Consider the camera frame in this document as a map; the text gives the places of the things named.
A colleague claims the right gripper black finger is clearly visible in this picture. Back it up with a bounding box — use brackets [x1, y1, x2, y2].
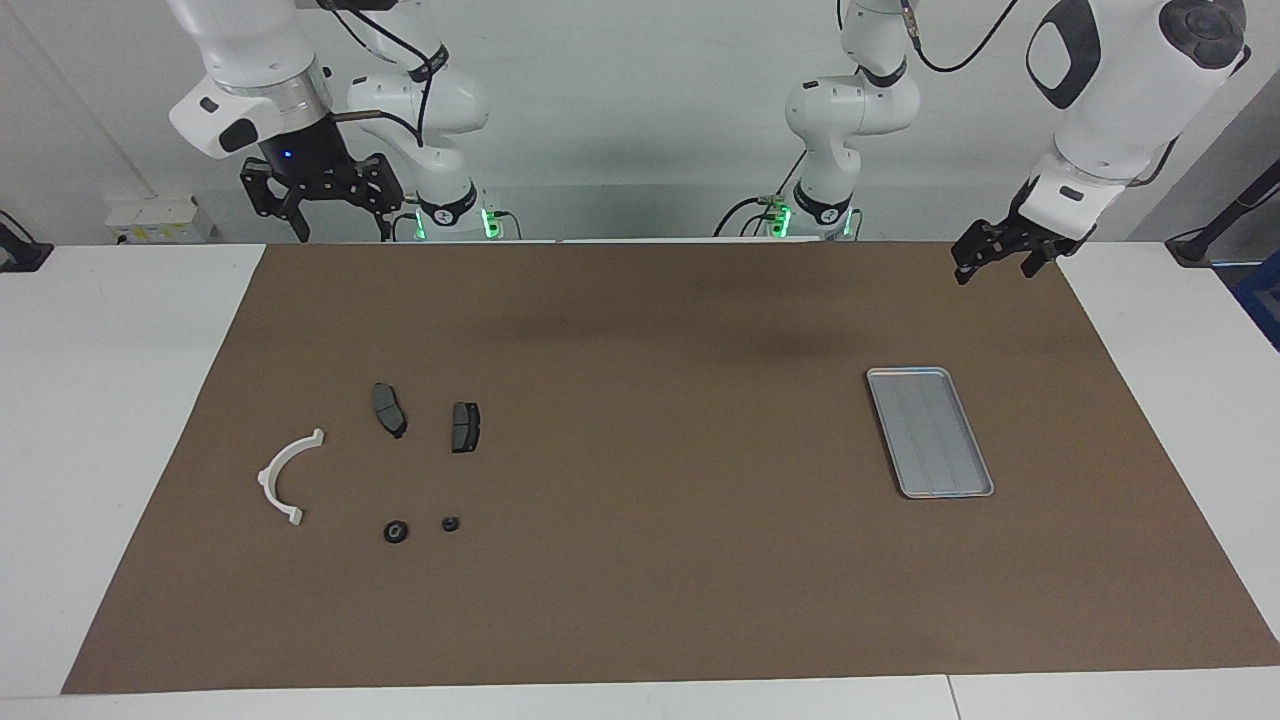
[345, 155, 403, 242]
[240, 160, 311, 243]

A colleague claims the silver metal tray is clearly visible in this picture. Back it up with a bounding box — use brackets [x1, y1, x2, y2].
[866, 367, 995, 499]

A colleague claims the white power strip box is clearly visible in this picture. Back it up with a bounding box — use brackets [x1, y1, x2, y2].
[105, 195, 216, 244]

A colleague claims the long dark grey brake pad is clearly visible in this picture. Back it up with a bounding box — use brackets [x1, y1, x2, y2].
[371, 382, 409, 440]

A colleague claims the blue crate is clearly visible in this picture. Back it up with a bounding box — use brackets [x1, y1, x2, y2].
[1235, 250, 1280, 351]

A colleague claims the black table clamp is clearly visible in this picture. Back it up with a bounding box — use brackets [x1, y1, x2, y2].
[0, 210, 53, 273]

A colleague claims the brown table mat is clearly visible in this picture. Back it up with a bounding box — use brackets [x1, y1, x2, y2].
[60, 240, 1280, 696]

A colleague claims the black right base cable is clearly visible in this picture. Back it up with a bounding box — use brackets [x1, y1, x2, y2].
[379, 195, 421, 243]

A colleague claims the black base cable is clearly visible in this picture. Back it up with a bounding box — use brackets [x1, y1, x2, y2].
[379, 195, 421, 243]
[713, 150, 807, 238]

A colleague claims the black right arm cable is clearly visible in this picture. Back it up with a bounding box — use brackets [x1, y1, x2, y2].
[320, 0, 448, 146]

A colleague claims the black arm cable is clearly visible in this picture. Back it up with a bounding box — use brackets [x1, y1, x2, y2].
[320, 0, 448, 146]
[898, 0, 1181, 189]

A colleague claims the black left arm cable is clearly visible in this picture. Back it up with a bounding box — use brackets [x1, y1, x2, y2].
[898, 0, 1181, 189]

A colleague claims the black left base cable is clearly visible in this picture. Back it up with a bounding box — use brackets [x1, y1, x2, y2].
[713, 150, 807, 238]

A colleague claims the white curved plastic bracket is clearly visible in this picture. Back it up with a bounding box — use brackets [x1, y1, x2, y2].
[257, 428, 326, 528]

